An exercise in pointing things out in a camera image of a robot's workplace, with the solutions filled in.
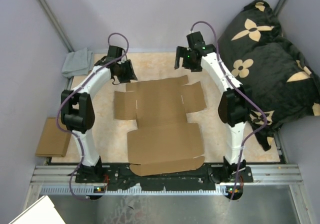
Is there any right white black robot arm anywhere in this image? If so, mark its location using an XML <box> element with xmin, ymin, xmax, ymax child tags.
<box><xmin>174</xmin><ymin>31</ymin><xmax>252</xmax><ymax>182</ymax></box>

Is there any brown cardboard box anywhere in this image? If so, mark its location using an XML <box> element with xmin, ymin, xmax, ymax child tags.
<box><xmin>114</xmin><ymin>75</ymin><xmax>207</xmax><ymax>176</ymax></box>

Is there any white sheet corner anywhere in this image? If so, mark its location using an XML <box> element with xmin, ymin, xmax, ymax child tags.
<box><xmin>10</xmin><ymin>195</ymin><xmax>65</xmax><ymax>224</ymax></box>

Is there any aluminium rail frame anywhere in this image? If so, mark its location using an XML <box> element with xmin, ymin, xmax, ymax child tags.
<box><xmin>30</xmin><ymin>163</ymin><xmax>314</xmax><ymax>223</ymax></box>

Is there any purple cable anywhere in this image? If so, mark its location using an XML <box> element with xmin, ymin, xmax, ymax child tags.
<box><xmin>190</xmin><ymin>21</ymin><xmax>269</xmax><ymax>201</ymax></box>
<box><xmin>56</xmin><ymin>32</ymin><xmax>130</xmax><ymax>201</ymax></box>

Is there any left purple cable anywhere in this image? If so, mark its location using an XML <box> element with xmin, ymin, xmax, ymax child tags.
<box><xmin>56</xmin><ymin>32</ymin><xmax>130</xmax><ymax>201</ymax></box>

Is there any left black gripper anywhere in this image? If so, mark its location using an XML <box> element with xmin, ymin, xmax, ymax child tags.
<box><xmin>114</xmin><ymin>60</ymin><xmax>137</xmax><ymax>84</ymax></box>

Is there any small flat cardboard box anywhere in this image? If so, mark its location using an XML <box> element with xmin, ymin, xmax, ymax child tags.
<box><xmin>35</xmin><ymin>117</ymin><xmax>71</xmax><ymax>157</ymax></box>

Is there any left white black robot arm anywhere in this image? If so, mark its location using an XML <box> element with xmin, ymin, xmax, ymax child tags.
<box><xmin>59</xmin><ymin>46</ymin><xmax>137</xmax><ymax>182</ymax></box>

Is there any black floral pillow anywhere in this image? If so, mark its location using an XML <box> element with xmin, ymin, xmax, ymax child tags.
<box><xmin>217</xmin><ymin>0</ymin><xmax>320</xmax><ymax>151</ymax></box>

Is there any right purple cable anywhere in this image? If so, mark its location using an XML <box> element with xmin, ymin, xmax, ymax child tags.
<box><xmin>190</xmin><ymin>21</ymin><xmax>269</xmax><ymax>201</ymax></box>

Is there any grey folded cloth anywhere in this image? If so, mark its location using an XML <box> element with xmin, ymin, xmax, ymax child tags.
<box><xmin>61</xmin><ymin>48</ymin><xmax>94</xmax><ymax>78</ymax></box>

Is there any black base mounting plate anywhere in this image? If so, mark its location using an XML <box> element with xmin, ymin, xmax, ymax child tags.
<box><xmin>73</xmin><ymin>163</ymin><xmax>253</xmax><ymax>200</ymax></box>

